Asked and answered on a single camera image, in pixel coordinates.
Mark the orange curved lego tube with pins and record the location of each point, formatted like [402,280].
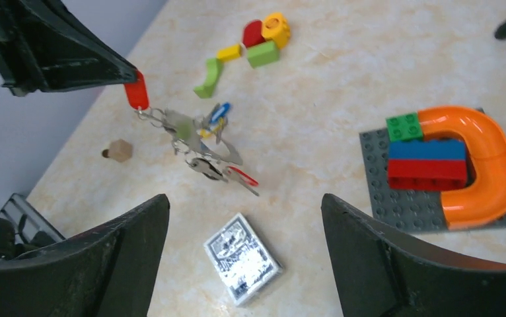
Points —
[484,201]

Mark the blue key tag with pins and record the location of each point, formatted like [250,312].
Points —
[219,111]

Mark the yellow key tag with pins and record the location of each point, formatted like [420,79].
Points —
[214,129]

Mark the grey lego baseplate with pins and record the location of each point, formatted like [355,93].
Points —
[407,210]

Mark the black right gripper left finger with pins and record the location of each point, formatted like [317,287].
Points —
[109,270]

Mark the green key tag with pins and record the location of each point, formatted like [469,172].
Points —
[185,130]

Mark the yellow rectangular block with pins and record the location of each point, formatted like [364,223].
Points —
[229,53]

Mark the red key tag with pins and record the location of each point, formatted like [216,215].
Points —
[136,93]
[243,176]

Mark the perforated metal keyring plate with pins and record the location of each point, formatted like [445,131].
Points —
[167,119]

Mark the red cylinder block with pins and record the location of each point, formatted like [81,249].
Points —
[252,34]

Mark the orange round block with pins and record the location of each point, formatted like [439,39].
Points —
[276,28]

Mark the green lego brick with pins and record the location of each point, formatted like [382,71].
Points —
[404,128]

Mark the blue lego brick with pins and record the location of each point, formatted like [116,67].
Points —
[428,150]

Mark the small wooden hexagon block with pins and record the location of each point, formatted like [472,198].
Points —
[118,150]

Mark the green rectangular block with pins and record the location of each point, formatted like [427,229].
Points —
[263,54]

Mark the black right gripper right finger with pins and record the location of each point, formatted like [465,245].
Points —
[382,271]

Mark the red lego brick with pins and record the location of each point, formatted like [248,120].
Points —
[427,175]

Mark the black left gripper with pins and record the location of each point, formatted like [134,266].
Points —
[44,47]

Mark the silver key near red tag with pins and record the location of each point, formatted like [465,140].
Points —
[204,167]

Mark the playing card deck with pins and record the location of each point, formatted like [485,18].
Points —
[241,260]

